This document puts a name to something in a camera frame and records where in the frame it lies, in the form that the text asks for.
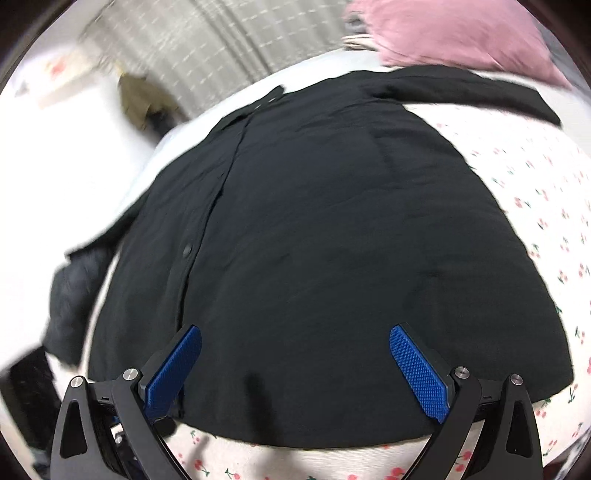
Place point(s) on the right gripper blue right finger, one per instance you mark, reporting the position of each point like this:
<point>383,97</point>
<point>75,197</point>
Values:
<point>508,446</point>

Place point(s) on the folded striped blanket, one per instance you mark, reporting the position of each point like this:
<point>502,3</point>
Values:
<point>357,35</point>

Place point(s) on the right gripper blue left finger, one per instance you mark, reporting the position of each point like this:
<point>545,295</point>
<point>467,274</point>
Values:
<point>106,430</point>

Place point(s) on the cherry print bed sheet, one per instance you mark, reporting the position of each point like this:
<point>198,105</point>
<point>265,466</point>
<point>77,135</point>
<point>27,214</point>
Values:
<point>540,176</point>

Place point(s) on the pink pillow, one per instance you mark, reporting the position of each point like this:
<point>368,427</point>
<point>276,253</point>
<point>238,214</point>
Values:
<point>479,35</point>

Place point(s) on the grey patterned curtain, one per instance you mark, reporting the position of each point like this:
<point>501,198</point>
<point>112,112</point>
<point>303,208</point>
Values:
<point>201,52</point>

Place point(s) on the large black coat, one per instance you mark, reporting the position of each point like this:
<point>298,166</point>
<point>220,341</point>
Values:
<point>295,236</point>

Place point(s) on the olive green hanging garment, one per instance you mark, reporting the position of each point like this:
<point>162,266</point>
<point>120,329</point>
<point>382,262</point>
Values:
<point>149,107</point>

